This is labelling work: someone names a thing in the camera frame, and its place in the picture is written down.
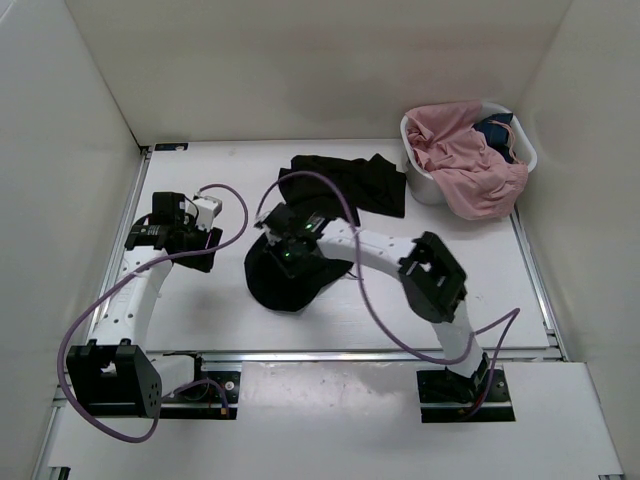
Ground white laundry basket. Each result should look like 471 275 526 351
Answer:
400 100 538 205

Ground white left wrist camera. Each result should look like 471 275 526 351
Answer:
192 194 223 232

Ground pink trousers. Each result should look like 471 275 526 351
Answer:
404 100 529 220

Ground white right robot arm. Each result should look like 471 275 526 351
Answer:
255 203 489 403

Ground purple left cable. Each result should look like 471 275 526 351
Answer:
56 182 250 445

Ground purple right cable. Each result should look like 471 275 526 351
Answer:
255 171 522 409

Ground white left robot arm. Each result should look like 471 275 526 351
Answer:
66 192 222 418

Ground purple cable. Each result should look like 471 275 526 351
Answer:
56 182 250 445
255 171 522 409

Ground black trousers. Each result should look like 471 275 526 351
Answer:
244 154 406 312

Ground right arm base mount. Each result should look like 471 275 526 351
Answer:
416 368 516 424

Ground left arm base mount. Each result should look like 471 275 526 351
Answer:
160 363 242 421

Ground navy blue garment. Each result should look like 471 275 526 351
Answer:
473 113 516 164

